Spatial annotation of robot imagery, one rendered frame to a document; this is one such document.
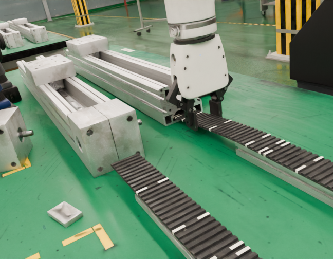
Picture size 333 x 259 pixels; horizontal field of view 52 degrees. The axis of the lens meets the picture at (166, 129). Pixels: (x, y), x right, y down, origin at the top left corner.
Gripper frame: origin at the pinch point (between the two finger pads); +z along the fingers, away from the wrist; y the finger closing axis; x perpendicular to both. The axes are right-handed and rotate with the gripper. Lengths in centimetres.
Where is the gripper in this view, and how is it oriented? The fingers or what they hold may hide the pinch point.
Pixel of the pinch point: (203, 115)
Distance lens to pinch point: 67.9
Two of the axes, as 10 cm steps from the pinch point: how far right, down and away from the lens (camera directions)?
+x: -4.8, -2.9, 8.3
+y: 8.6, -3.3, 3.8
